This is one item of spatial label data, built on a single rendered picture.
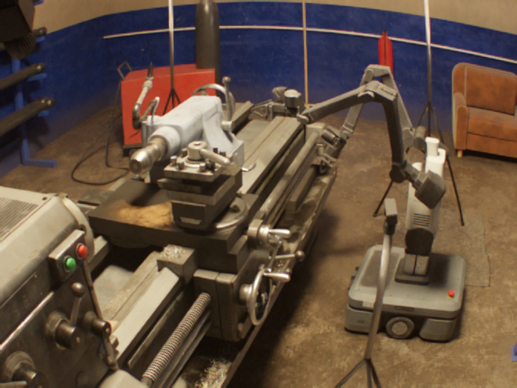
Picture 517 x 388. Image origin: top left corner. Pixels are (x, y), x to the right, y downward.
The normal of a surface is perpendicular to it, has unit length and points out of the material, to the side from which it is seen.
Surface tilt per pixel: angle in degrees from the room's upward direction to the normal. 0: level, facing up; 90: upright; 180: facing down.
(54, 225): 45
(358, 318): 90
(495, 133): 90
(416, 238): 90
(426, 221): 98
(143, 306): 36
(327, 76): 90
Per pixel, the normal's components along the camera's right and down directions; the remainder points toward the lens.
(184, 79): 0.03, 0.44
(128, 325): 0.53, -0.66
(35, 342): 0.95, 0.11
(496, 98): -0.29, 0.57
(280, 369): -0.04, -0.90
